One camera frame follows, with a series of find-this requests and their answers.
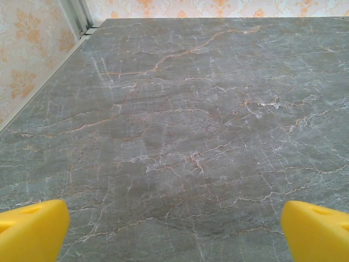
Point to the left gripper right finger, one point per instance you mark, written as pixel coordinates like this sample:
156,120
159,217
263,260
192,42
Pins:
316,237

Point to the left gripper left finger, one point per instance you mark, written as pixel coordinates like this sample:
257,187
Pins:
32,234

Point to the aluminium frame corner post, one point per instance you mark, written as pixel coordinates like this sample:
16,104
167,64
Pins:
75,16

